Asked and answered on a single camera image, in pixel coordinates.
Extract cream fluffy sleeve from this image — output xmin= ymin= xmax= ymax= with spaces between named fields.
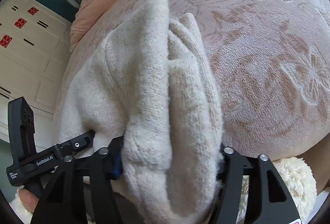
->
xmin=239 ymin=156 xmax=318 ymax=224

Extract left hand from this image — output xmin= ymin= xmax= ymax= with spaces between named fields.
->
xmin=18 ymin=188 xmax=39 ymax=211

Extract cream knit sweater black hearts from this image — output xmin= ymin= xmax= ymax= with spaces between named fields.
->
xmin=53 ymin=0 xmax=222 ymax=223

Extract white wardrobe with red stickers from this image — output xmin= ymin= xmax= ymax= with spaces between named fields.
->
xmin=0 ymin=0 xmax=71 ymax=151

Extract pink floral bed blanket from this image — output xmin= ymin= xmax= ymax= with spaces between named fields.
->
xmin=53 ymin=0 xmax=329 ymax=160

